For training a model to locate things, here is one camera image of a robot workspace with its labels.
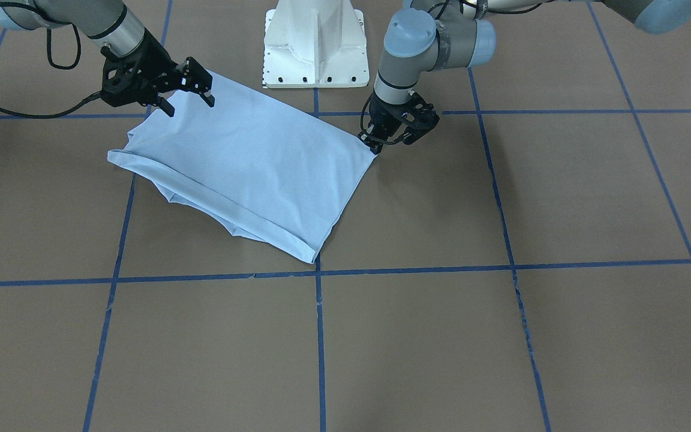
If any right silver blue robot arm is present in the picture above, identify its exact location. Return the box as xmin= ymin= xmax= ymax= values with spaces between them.
xmin=0 ymin=1 xmax=215 ymax=116

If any light blue t-shirt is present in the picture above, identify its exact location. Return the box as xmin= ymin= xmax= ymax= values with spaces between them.
xmin=107 ymin=73 xmax=375 ymax=263

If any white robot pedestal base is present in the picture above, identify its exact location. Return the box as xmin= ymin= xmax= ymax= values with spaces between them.
xmin=262 ymin=1 xmax=371 ymax=89

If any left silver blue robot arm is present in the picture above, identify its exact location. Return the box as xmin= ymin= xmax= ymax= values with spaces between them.
xmin=356 ymin=1 xmax=691 ymax=155

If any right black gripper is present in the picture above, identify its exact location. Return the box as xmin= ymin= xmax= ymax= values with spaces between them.
xmin=101 ymin=30 xmax=215 ymax=118

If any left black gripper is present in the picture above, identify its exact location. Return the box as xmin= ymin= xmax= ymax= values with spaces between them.
xmin=359 ymin=91 xmax=440 ymax=155

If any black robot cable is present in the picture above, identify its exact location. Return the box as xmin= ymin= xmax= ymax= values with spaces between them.
xmin=0 ymin=0 xmax=106 ymax=119

